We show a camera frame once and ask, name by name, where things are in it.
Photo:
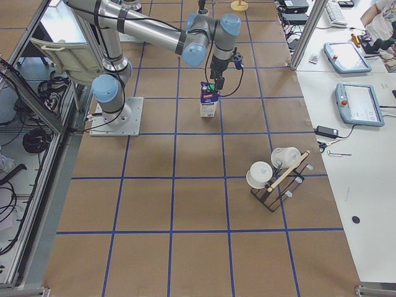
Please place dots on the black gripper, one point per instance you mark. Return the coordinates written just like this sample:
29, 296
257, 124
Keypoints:
202, 5
219, 64

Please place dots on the blue white milk carton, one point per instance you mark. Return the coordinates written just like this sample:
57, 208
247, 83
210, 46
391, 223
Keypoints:
208, 100

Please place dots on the white ribbed mug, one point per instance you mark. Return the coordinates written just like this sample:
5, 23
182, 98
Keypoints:
203, 11

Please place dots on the white cup on rack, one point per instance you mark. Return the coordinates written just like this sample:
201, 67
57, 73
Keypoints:
259, 174

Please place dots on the wooden mug tree stand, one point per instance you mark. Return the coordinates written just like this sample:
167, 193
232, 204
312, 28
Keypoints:
239, 6

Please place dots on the white mug on rack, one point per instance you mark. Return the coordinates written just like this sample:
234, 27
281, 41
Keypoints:
284, 157

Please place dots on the black power adapter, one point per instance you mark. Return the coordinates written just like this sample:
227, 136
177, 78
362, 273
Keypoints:
326, 132

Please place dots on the far teach pendant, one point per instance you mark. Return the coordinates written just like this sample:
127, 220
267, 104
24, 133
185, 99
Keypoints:
346, 58

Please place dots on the teach pendant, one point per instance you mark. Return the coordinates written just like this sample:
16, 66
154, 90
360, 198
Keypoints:
346, 58
358, 104

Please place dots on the metal allen key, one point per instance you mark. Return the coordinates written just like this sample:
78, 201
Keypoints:
332, 154

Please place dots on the white keyboard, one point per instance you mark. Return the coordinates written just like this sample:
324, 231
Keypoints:
334, 15

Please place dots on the grey office chair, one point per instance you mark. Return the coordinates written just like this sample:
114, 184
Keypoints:
75, 59

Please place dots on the near teach pendant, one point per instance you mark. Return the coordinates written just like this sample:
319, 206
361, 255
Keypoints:
358, 104

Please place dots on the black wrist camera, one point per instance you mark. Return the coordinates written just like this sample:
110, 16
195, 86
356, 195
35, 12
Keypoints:
238, 61

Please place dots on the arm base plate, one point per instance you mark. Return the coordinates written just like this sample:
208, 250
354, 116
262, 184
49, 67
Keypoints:
124, 38
126, 124

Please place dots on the aluminium frame post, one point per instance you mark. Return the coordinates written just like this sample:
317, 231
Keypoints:
316, 12

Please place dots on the black wire cup rack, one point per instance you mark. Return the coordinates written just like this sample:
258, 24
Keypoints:
283, 183

